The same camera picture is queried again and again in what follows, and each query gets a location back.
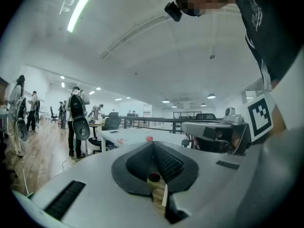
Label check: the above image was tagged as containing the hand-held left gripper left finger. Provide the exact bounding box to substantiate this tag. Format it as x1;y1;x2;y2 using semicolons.
111;141;155;197

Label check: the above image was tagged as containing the dark framed interior window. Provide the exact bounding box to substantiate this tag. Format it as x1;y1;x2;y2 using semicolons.
173;111;203;120

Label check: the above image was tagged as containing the long fluorescent ceiling light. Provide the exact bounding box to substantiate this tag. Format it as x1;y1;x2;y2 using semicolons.
66;0;94;33

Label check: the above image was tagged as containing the black head-mounted camera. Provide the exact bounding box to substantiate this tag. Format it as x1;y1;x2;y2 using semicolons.
164;1;183;22

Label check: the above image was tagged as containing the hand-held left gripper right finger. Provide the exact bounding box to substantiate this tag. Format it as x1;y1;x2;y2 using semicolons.
153;141;200;194

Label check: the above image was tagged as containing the black backpack device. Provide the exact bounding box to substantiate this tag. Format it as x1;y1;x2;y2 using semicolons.
68;93;91;142
16;97;29;142

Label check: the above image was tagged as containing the wooden desk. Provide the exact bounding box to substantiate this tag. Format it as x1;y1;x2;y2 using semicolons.
87;120;105;149

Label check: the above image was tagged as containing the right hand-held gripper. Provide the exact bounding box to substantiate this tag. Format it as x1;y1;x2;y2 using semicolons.
180;94;274;156

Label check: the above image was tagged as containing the glass partition window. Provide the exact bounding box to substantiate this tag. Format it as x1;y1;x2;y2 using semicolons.
241;84;265;105

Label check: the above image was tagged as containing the white desk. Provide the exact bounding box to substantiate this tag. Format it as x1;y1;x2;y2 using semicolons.
98;128;189;153

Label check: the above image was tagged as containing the person's dark shirt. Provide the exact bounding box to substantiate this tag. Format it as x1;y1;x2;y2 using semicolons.
229;0;304;91

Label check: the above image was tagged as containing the white ceiling cable tray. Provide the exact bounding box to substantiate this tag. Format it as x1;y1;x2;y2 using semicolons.
99;13;172;59

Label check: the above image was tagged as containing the dark metal railing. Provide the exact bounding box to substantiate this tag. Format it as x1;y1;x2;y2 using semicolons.
102;114;228;135

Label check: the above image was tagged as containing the row of ceiling panel lights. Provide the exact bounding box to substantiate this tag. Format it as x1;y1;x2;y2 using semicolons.
60;75;131;102

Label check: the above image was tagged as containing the white floor cable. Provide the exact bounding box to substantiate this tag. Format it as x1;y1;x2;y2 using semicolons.
22;169;30;196

